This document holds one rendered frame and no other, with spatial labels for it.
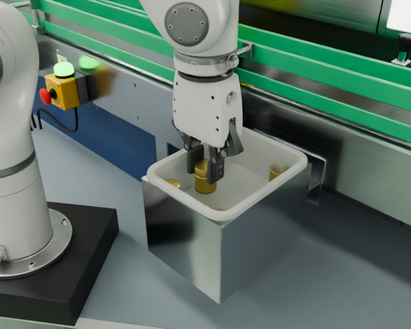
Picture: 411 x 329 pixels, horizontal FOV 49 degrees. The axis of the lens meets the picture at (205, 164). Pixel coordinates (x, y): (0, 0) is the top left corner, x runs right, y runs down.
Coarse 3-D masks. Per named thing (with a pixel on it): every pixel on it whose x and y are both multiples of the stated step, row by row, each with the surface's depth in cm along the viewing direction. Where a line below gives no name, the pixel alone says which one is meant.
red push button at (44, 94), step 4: (44, 88) 104; (40, 92) 104; (44, 92) 103; (48, 92) 104; (52, 92) 105; (40, 96) 105; (44, 96) 104; (48, 96) 103; (52, 96) 105; (44, 100) 104; (48, 100) 104; (48, 104) 105
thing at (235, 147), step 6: (234, 126) 62; (234, 132) 62; (228, 138) 63; (234, 138) 62; (234, 144) 62; (240, 144) 63; (228, 150) 64; (234, 150) 63; (240, 150) 63; (228, 156) 64
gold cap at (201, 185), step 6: (198, 162) 70; (204, 162) 70; (198, 168) 69; (204, 168) 69; (198, 174) 69; (204, 174) 68; (198, 180) 70; (204, 180) 69; (198, 186) 70; (204, 186) 70; (210, 186) 70; (216, 186) 71; (198, 192) 71; (204, 192) 70; (210, 192) 70
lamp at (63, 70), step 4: (56, 64) 105; (60, 64) 104; (64, 64) 104; (68, 64) 105; (56, 68) 104; (60, 68) 104; (64, 68) 104; (68, 68) 104; (72, 68) 105; (56, 72) 104; (60, 72) 104; (64, 72) 104; (68, 72) 104; (72, 72) 106; (56, 76) 105; (60, 76) 104; (64, 76) 104; (68, 76) 105; (72, 76) 106
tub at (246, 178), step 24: (264, 144) 79; (168, 168) 73; (240, 168) 83; (264, 168) 80; (168, 192) 66; (192, 192) 77; (216, 192) 77; (240, 192) 77; (264, 192) 66; (216, 216) 61
